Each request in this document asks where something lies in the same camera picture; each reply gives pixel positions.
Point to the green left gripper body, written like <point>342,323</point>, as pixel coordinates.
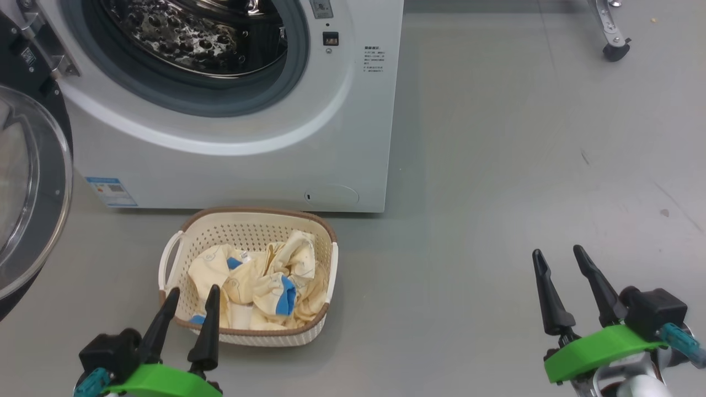
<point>160,383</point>

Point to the stainless steel drum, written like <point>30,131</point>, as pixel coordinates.
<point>193,38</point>

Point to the grey rubber door gasket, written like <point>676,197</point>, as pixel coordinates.
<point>182,94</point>

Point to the blue white energy label sticker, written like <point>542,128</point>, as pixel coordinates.
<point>112,192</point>

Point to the black round glass door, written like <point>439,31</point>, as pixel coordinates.
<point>33,193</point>

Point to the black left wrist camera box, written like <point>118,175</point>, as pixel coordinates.
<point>110,353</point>

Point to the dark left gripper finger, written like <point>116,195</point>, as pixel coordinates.
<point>157,331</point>
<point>208,342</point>

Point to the white front-load washing machine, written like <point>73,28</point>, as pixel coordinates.
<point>331,154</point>

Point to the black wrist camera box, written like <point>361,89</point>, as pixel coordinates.
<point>110,353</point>
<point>656,311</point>

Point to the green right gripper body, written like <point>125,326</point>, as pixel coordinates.
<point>590,350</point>

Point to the round white filter cover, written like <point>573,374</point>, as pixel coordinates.
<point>332,195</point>

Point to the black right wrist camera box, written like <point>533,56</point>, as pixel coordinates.
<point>656,311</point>

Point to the grey stand leg with caster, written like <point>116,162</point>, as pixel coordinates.
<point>609,27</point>

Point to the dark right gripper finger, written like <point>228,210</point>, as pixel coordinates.
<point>554,314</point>
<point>604,298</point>

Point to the cream perforated laundry basket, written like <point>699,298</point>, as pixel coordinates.
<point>248,220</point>

